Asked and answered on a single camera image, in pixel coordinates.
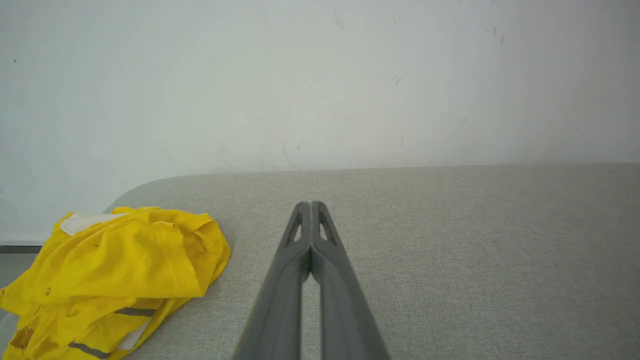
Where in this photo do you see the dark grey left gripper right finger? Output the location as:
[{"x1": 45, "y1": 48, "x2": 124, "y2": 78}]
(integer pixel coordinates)
[{"x1": 310, "y1": 201, "x2": 391, "y2": 360}]

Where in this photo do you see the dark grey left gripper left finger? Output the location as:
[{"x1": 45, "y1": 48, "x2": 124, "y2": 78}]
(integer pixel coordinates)
[{"x1": 232, "y1": 201, "x2": 312, "y2": 360}]

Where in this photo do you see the yellow cartoon print t-shirt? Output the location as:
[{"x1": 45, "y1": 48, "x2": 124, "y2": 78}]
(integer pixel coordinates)
[{"x1": 0, "y1": 206, "x2": 232, "y2": 360}]

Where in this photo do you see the grey fabric sofa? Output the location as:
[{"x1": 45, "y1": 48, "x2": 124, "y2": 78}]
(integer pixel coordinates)
[{"x1": 0, "y1": 162, "x2": 640, "y2": 360}]

